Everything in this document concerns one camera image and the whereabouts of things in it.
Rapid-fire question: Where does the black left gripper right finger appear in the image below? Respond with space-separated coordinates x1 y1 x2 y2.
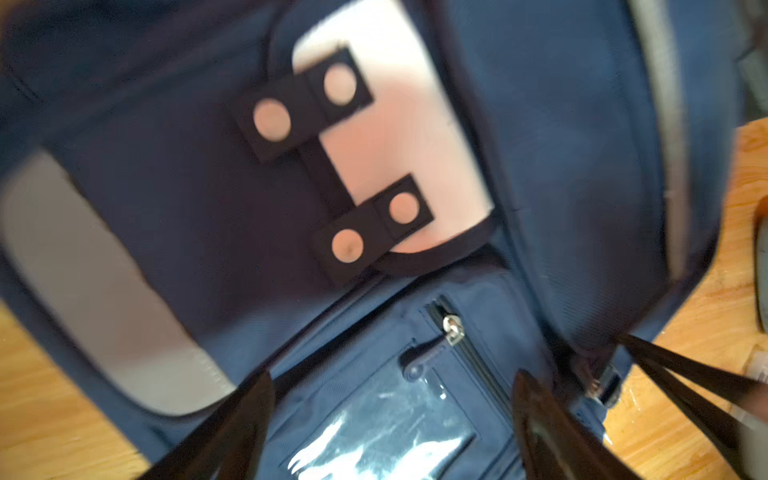
512 370 639 480

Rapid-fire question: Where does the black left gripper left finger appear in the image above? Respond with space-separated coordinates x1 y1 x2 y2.
141 371 275 479

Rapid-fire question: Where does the navy blue student backpack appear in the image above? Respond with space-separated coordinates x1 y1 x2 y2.
1 1 741 479

